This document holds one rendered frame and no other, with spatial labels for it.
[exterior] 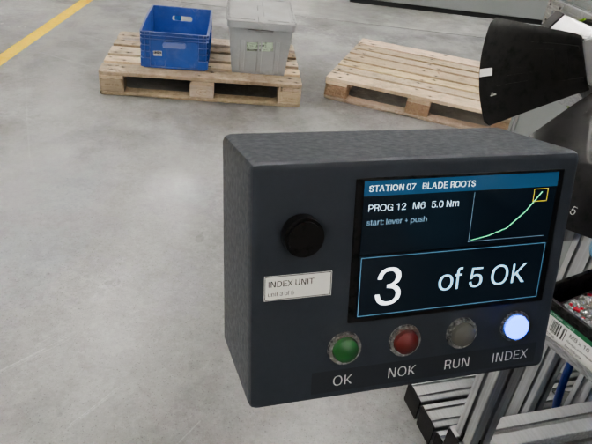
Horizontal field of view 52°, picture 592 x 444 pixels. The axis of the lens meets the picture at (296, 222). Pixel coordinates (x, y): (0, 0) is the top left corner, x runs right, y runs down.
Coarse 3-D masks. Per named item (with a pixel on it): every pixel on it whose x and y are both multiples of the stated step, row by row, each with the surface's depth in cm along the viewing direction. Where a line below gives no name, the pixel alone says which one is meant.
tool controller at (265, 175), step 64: (256, 192) 40; (320, 192) 41; (384, 192) 42; (448, 192) 44; (512, 192) 45; (256, 256) 41; (320, 256) 43; (448, 256) 46; (512, 256) 47; (256, 320) 43; (320, 320) 44; (384, 320) 46; (448, 320) 48; (256, 384) 45; (320, 384) 46; (384, 384) 48
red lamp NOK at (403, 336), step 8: (400, 328) 46; (408, 328) 46; (416, 328) 47; (392, 336) 46; (400, 336) 46; (408, 336) 46; (416, 336) 46; (392, 344) 47; (400, 344) 46; (408, 344) 46; (416, 344) 47; (400, 352) 47; (408, 352) 47
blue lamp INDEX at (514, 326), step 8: (512, 312) 49; (520, 312) 49; (504, 320) 49; (512, 320) 49; (520, 320) 49; (528, 320) 50; (504, 328) 49; (512, 328) 49; (520, 328) 49; (528, 328) 49; (504, 336) 50; (512, 336) 49; (520, 336) 49
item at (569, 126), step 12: (588, 96) 105; (576, 108) 105; (588, 108) 104; (552, 120) 106; (564, 120) 105; (576, 120) 105; (588, 120) 104; (540, 132) 106; (552, 132) 105; (564, 132) 105; (576, 132) 104; (588, 132) 104; (564, 144) 104; (576, 144) 104; (588, 144) 103; (588, 156) 103; (588, 168) 103; (576, 180) 103; (588, 180) 103; (576, 192) 103; (588, 192) 102; (588, 204) 102; (588, 216) 101; (576, 228) 101; (588, 228) 101
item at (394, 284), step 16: (368, 256) 44; (384, 256) 44; (400, 256) 44; (416, 256) 45; (368, 272) 44; (384, 272) 44; (400, 272) 45; (416, 272) 45; (368, 288) 44; (384, 288) 45; (400, 288) 45; (416, 288) 46; (368, 304) 45; (384, 304) 45; (400, 304) 46; (416, 304) 46
